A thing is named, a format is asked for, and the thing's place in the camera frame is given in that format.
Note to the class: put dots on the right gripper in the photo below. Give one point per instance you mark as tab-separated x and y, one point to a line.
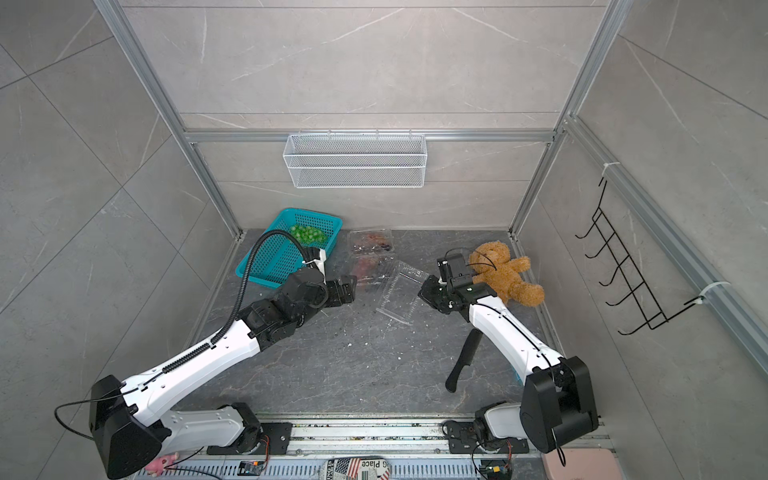
428	291

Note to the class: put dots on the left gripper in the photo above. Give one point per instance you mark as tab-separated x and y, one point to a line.
348	290

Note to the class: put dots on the red grape bunch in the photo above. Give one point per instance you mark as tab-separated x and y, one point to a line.
365	269
371	243

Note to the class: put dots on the teal plastic basket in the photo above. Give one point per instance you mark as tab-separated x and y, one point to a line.
278	257

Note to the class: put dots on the clear plastic clamshell container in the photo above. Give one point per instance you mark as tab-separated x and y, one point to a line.
387	232

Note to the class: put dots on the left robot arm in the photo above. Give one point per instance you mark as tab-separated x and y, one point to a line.
133	422

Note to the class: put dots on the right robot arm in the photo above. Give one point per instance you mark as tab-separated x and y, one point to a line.
557	405

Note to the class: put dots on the green grape bunch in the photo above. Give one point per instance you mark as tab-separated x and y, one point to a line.
308	235

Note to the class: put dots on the brown teddy bear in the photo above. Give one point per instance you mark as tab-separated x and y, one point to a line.
493	265

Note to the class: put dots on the black knife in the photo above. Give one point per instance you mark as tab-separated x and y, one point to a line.
465	358

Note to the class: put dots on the pink pad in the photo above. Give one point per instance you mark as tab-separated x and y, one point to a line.
582	464

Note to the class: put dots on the pink pig toy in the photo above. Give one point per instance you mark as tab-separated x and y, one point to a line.
161	464

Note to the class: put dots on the white wire mesh shelf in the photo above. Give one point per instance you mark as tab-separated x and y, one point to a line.
336	160

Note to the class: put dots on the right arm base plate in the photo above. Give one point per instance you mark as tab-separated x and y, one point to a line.
465	437

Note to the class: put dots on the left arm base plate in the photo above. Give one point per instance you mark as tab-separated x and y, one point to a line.
272	438

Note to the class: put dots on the black wire hook rack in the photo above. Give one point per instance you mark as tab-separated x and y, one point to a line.
627	272

